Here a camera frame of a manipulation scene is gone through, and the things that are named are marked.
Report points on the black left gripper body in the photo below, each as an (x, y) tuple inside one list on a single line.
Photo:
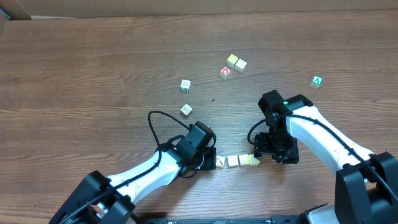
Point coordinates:
[(210, 158)]

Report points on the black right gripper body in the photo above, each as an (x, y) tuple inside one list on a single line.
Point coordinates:
[(274, 150)]

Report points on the red W wooden block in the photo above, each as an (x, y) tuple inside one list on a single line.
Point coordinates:
[(233, 161)]

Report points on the plain wooden block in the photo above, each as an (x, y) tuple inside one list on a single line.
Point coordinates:
[(253, 161)]

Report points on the blue-sided wooden block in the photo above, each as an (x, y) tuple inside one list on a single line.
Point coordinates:
[(186, 110)]

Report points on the yellow wooden block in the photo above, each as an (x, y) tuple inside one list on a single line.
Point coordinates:
[(244, 159)]

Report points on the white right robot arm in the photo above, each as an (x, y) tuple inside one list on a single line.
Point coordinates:
[(365, 182)]

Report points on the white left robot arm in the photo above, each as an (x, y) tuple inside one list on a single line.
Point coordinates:
[(112, 199)]

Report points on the green A wooden block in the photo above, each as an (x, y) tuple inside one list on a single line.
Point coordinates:
[(316, 82)]

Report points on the green-sided wooden block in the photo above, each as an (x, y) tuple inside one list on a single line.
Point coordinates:
[(185, 86)]

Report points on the yellow-sided wooden block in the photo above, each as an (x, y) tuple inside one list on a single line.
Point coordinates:
[(240, 65)]

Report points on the red-topped wooden block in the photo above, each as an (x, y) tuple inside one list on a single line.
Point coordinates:
[(225, 72)]

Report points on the yellow-topped wooden block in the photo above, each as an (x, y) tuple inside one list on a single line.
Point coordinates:
[(231, 61)]

